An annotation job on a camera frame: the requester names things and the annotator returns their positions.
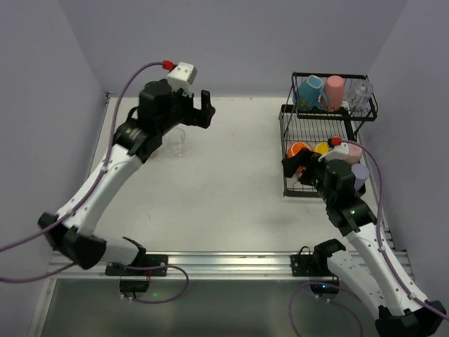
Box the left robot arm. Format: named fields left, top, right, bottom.
left=38, top=79, right=215, bottom=270

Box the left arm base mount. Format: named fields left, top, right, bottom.
left=105, top=254, right=168, bottom=277

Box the aluminium mounting rail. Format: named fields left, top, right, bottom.
left=47, top=249, right=415, bottom=280

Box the clear glass cup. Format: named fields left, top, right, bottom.
left=165, top=127, right=186, bottom=157

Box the clear glass upper rack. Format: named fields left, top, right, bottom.
left=346, top=79, right=373, bottom=112

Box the control box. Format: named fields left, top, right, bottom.
left=309, top=281, right=340, bottom=300
left=119, top=279, right=149, bottom=299

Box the pink ceramic mug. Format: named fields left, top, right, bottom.
left=344, top=143, right=363, bottom=165

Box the right control box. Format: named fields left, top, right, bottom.
left=309, top=281, right=340, bottom=300

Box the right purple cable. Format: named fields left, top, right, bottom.
left=288, top=136, right=449, bottom=337

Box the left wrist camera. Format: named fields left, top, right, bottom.
left=166, top=62, right=197, bottom=91

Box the yellow mug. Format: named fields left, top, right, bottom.
left=314, top=142, right=330, bottom=155

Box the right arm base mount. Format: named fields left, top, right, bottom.
left=290, top=246, right=333, bottom=277

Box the blue mug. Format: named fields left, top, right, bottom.
left=293, top=75, right=329, bottom=111

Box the purple cable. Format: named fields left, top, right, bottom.
left=288, top=136, right=449, bottom=337
left=0, top=60, right=190, bottom=305

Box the pink tumbler cup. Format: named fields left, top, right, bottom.
left=323, top=75, right=344, bottom=112

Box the left control box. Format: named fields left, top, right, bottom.
left=119, top=279, right=149, bottom=299

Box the orange mug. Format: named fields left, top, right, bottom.
left=286, top=142, right=311, bottom=173

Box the black dish rack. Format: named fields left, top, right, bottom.
left=279, top=72, right=378, bottom=197

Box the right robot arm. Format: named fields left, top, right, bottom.
left=282, top=148, right=446, bottom=336

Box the lavender cup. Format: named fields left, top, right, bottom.
left=351, top=163, right=370, bottom=192

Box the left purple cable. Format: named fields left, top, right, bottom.
left=0, top=60, right=190, bottom=305

